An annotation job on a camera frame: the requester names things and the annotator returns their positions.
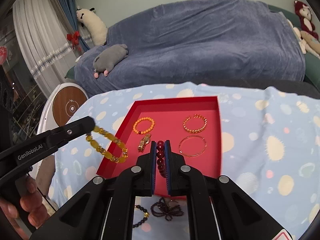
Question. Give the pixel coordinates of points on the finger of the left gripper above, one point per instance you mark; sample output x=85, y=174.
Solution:
x=63, y=135

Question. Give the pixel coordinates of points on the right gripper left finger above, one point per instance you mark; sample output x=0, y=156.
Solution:
x=135, y=181

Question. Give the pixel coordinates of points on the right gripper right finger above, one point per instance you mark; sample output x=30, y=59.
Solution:
x=184, y=180

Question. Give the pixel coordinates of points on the dark garnet bead strand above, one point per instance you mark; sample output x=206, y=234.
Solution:
x=162, y=209

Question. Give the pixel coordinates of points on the thin gold bangle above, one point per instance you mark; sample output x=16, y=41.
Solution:
x=192, y=146

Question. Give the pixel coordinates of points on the gold woven ring band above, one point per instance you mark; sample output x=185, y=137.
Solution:
x=144, y=141

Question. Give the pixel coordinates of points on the gold chain-link cuff bangle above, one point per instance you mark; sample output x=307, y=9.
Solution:
x=195, y=124

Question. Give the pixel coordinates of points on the person's left hand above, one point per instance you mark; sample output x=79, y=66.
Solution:
x=31, y=203

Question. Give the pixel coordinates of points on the white round wooden-top device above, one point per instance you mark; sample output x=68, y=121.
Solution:
x=61, y=105

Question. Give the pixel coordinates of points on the red shallow box tray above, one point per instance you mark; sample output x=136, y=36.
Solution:
x=168, y=115

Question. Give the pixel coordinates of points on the grey plush mouse toy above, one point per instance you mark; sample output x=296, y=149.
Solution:
x=109, y=58

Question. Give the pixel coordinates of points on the white sheer curtain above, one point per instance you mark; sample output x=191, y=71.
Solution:
x=42, y=38

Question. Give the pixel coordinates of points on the light blue dotted tablecloth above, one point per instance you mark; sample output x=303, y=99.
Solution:
x=270, y=145

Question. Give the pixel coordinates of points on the red ribbon bow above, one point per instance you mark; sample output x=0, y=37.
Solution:
x=74, y=39

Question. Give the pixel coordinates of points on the white plush cow pillow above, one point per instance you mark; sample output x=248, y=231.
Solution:
x=93, y=23

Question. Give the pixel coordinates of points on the blue-grey bed blanket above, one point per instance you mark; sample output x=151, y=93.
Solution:
x=197, y=41

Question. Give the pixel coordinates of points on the blue curtain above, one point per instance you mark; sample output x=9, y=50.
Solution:
x=69, y=18

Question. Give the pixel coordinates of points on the green sofa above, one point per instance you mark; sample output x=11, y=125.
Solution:
x=311, y=62

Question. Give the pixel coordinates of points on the beige round plush toy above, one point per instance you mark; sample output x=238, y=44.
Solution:
x=311, y=41

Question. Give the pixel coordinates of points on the red monkey plush toy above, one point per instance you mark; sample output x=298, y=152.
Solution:
x=304, y=13

